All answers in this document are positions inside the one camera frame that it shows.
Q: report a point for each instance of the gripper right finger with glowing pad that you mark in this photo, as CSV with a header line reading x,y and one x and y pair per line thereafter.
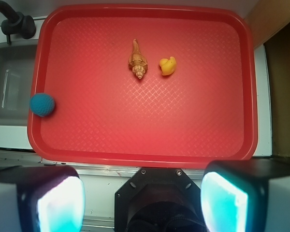
x,y
246,195

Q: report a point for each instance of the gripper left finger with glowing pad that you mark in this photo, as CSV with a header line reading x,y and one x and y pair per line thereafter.
x,y
41,199

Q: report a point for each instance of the blue textured ball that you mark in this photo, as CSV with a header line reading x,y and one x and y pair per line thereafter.
x,y
42,104

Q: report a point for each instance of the grey toy sink basin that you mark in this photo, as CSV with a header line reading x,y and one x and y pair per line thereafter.
x,y
16,74

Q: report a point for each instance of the red plastic tray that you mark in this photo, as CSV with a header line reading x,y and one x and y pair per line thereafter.
x,y
206,110

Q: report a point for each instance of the yellow rubber duck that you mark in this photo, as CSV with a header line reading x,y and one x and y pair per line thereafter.
x,y
168,65

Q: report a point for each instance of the brown spiral seashell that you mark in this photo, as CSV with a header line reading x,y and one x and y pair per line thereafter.
x,y
137,62

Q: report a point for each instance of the black toy faucet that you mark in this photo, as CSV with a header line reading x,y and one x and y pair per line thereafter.
x,y
16,23

